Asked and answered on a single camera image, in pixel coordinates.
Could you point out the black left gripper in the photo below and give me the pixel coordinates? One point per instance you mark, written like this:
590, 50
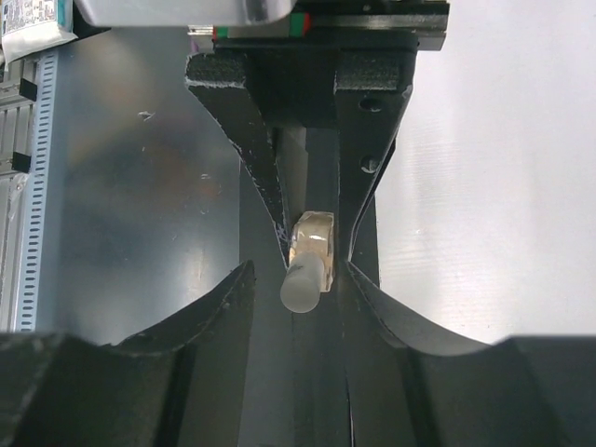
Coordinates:
284, 72

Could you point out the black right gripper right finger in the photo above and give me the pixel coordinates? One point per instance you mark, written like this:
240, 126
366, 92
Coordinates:
412, 382

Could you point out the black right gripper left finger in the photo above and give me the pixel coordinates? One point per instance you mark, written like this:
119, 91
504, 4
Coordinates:
178, 383

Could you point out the white nail polish cap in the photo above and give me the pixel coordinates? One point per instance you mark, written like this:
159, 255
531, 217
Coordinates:
301, 289

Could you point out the nail polish bottle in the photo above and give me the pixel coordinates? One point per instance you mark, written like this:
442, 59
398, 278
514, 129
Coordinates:
313, 233

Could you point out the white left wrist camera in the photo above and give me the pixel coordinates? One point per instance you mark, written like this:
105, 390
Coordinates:
179, 13

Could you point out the left white cable duct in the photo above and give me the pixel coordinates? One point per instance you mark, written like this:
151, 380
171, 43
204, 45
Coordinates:
36, 195

